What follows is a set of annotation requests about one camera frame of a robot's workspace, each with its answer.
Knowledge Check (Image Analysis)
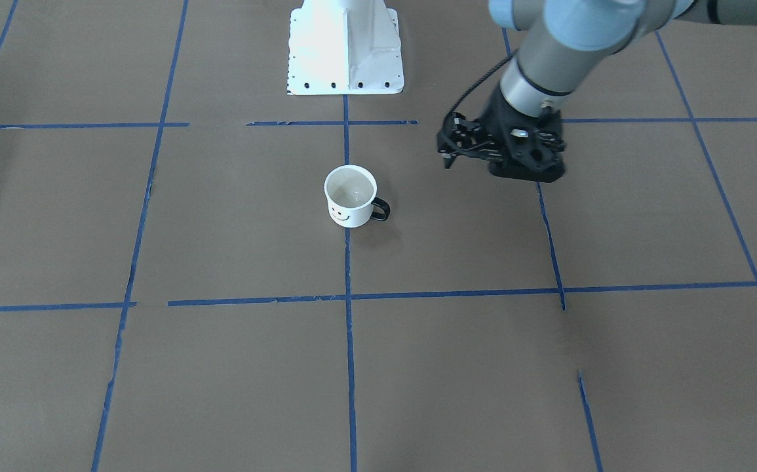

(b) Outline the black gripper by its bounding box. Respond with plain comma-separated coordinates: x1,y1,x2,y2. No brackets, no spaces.
436,88,566,183

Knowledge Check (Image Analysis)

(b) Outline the white smiley enamel mug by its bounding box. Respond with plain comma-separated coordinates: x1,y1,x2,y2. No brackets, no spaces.
323,165,391,228

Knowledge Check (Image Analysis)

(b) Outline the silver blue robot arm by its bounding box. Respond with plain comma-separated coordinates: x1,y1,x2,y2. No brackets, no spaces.
436,1,757,183

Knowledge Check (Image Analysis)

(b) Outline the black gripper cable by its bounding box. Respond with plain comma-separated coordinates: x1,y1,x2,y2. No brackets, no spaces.
449,54,516,119

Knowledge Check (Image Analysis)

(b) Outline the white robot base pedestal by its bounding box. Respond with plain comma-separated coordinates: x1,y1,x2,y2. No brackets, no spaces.
286,1,405,96

